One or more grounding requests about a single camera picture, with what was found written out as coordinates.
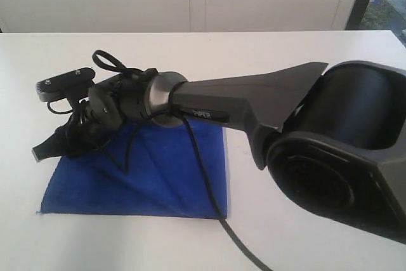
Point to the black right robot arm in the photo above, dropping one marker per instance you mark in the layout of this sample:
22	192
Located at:
333	138

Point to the blue towel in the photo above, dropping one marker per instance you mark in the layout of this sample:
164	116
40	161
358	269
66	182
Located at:
169	172

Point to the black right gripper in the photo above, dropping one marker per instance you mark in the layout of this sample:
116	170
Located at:
88	128

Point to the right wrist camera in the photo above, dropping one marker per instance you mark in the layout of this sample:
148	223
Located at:
72	86

